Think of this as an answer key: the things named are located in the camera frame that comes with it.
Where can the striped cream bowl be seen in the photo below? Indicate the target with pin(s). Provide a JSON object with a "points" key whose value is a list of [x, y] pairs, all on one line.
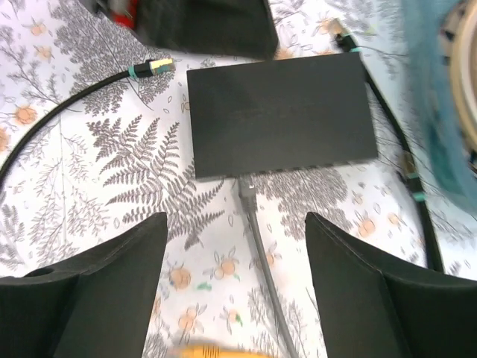
{"points": [[458, 40]]}

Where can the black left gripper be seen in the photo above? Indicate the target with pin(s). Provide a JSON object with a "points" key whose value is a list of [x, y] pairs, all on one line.
{"points": [[242, 28]]}

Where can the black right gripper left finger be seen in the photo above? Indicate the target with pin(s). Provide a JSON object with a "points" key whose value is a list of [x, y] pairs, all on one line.
{"points": [[97, 303]]}

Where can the black network switch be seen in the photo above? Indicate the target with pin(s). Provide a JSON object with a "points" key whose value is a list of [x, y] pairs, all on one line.
{"points": [[281, 114]]}

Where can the teal plastic container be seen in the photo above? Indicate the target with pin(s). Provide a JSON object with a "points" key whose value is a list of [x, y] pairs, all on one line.
{"points": [[438, 118]]}

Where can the floral table mat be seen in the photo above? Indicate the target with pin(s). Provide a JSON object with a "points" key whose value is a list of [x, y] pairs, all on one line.
{"points": [[125, 152]]}

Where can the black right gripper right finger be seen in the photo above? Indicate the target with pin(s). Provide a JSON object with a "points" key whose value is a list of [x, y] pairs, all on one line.
{"points": [[373, 304]]}

